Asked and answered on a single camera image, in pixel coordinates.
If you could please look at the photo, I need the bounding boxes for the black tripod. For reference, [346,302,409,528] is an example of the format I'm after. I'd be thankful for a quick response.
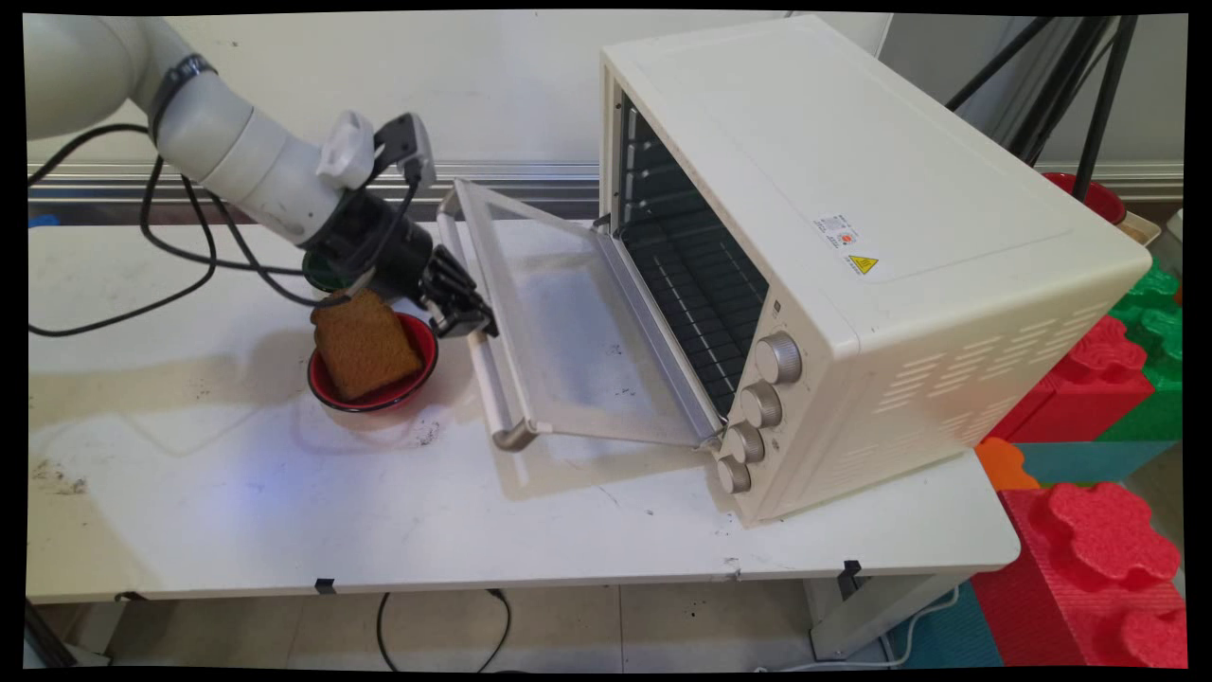
[946,14,1140,202]

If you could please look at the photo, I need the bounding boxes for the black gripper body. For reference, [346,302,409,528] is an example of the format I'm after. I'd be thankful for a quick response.
[303,190,440,304]

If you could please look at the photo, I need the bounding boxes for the red bowl behind oven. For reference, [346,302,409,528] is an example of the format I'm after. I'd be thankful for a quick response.
[1043,171,1129,226]

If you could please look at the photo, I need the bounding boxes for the black cable under table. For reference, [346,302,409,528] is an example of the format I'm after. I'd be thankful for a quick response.
[376,588,513,674]

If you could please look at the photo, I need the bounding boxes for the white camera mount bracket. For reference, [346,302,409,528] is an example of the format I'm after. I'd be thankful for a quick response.
[316,110,378,191]

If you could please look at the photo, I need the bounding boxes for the white table leg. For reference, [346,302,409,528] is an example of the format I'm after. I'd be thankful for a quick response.
[803,566,978,662]

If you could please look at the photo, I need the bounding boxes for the green bowl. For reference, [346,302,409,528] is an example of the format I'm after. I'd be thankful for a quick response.
[302,248,363,296]

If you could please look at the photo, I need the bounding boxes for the glass oven door with handle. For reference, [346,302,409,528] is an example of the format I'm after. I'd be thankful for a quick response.
[437,177,726,454]

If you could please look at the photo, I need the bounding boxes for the green foam block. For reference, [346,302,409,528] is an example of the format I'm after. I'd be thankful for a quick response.
[1096,260,1184,442]

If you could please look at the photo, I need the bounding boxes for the teal foam block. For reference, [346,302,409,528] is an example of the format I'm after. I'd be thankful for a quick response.
[1016,440,1177,489]

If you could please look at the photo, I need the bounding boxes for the white label sticker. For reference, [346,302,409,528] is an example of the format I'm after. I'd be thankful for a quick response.
[814,215,862,250]

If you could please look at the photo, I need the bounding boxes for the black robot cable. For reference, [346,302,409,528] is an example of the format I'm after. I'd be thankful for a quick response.
[27,122,420,339]

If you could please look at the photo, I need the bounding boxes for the wire oven rack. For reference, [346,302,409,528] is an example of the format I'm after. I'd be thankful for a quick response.
[617,210,770,420]

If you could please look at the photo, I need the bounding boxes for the cream toaster oven body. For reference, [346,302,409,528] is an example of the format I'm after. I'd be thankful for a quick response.
[598,14,1154,528]

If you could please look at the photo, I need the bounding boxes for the brown bread slice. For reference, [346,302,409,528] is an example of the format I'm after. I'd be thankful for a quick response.
[311,288,425,402]

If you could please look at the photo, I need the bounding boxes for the large red foam block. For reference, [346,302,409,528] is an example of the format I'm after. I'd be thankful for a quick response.
[970,482,1188,670]

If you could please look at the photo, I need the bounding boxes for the beige tray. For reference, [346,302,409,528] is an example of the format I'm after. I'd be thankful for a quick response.
[1116,210,1164,248]

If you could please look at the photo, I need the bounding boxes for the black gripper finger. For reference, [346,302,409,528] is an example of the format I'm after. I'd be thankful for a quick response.
[430,246,487,307]
[420,288,499,340]

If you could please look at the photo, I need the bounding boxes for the orange foam piece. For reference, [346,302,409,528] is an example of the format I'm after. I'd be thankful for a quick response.
[974,437,1042,494]

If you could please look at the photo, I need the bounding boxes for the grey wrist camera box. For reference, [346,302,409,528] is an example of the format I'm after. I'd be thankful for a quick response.
[373,112,438,188]

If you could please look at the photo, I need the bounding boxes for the white floor cable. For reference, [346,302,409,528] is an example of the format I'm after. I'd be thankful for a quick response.
[756,585,963,673]

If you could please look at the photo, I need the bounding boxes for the red bowl with black rim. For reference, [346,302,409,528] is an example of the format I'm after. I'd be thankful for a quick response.
[308,311,441,414]

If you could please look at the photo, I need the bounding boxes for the aluminium wall rail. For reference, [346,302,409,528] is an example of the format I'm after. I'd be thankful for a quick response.
[27,159,1185,226]

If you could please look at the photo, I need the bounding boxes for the teal foam floor mat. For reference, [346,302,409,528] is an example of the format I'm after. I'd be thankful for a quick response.
[884,582,1005,670]

